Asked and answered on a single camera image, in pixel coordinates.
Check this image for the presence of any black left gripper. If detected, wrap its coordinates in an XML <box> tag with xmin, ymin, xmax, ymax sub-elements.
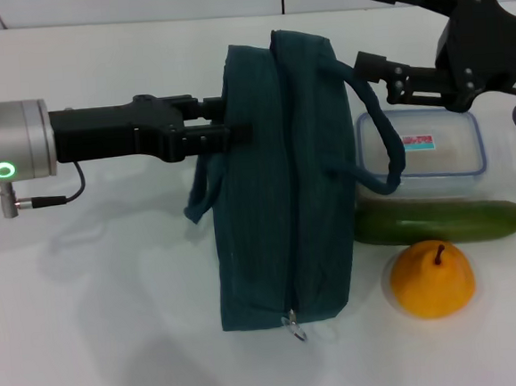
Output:
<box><xmin>46</xmin><ymin>86</ymin><xmax>256</xmax><ymax>170</ymax></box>

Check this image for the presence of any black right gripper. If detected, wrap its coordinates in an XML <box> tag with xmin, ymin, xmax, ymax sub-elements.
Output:
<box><xmin>348</xmin><ymin>0</ymin><xmax>516</xmax><ymax>121</ymax></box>

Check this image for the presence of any dark teal insulated bag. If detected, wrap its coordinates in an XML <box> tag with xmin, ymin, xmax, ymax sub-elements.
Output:
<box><xmin>169</xmin><ymin>20</ymin><xmax>419</xmax><ymax>336</ymax></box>

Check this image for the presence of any clear plastic food container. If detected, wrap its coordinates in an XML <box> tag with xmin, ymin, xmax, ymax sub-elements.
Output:
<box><xmin>352</xmin><ymin>103</ymin><xmax>487</xmax><ymax>204</ymax></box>

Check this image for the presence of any green cucumber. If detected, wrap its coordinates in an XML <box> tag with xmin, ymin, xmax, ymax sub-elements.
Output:
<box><xmin>351</xmin><ymin>190</ymin><xmax>516</xmax><ymax>251</ymax></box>

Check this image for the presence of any orange yellow pear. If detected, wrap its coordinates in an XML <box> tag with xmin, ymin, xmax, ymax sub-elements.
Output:
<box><xmin>386</xmin><ymin>237</ymin><xmax>479</xmax><ymax>324</ymax></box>

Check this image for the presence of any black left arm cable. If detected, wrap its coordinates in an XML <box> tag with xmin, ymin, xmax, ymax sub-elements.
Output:
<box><xmin>0</xmin><ymin>164</ymin><xmax>89</xmax><ymax>219</ymax></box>

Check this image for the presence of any metal zipper pull ring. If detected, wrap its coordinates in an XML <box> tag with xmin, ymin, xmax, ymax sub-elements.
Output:
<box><xmin>279</xmin><ymin>308</ymin><xmax>309</xmax><ymax>344</ymax></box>

